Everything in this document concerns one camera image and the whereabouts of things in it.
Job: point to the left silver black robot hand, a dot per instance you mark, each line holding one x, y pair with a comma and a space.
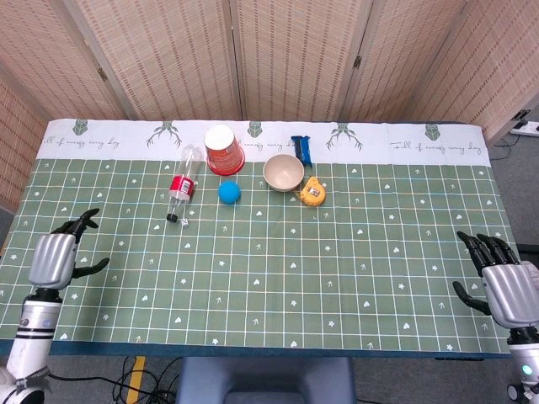
54, 256

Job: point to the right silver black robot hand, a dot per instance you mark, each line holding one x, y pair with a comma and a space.
505, 290

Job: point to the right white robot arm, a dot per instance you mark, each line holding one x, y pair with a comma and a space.
524, 362

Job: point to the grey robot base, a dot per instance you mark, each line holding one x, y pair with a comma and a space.
265, 381

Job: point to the clear plastic bottle red label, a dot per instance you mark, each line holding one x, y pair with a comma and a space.
184, 181

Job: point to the white power strip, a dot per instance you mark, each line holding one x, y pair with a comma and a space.
525, 127

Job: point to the blue ball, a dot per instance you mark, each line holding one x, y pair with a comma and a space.
229, 192

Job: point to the red paper cup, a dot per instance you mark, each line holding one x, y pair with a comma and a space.
223, 149

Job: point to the green grid tablecloth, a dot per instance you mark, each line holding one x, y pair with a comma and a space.
261, 244

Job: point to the yellow tape measure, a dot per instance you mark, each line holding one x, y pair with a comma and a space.
313, 192

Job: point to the beige bowl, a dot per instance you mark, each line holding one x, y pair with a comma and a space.
283, 172

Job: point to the blue snack wrapper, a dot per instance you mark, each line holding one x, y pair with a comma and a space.
303, 149

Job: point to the woven folding screen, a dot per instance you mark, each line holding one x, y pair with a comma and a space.
269, 59

